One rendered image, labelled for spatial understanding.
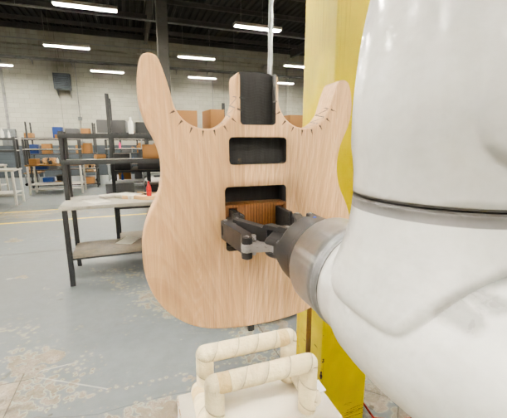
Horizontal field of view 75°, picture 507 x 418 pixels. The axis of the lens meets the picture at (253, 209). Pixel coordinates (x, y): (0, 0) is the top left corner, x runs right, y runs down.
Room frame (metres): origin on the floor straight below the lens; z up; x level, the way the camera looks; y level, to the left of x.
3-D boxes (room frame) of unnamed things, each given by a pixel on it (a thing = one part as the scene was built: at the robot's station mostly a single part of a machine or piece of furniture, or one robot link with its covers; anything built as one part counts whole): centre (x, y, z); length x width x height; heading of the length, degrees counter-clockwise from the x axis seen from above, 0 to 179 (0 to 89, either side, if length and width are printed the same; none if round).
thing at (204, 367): (0.53, 0.09, 1.15); 0.03 x 0.03 x 0.09
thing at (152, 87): (0.48, 0.12, 1.64); 0.07 x 0.04 x 0.10; 109
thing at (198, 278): (0.52, 0.00, 1.48); 0.35 x 0.04 x 0.40; 109
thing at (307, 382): (0.51, -0.10, 1.15); 0.03 x 0.03 x 0.09
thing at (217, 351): (0.56, 0.01, 1.20); 0.20 x 0.03 x 0.03; 109
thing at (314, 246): (0.28, -0.08, 1.46); 0.09 x 0.06 x 0.09; 109
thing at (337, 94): (0.57, -0.12, 1.63); 0.07 x 0.04 x 0.09; 109
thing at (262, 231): (0.40, -0.01, 1.46); 0.11 x 0.01 x 0.04; 40
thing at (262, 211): (0.51, 0.00, 1.46); 0.10 x 0.03 x 0.05; 109
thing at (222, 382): (0.48, -0.02, 1.20); 0.20 x 0.03 x 0.03; 109
